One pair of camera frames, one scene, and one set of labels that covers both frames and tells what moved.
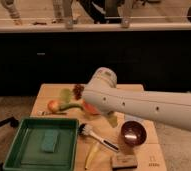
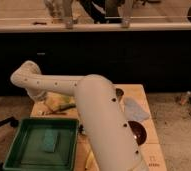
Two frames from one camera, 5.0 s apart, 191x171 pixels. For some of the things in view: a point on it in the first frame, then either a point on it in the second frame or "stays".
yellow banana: [93, 150] stays
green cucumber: [69, 105] stays
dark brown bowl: [133, 133] stays
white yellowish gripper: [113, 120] to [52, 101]
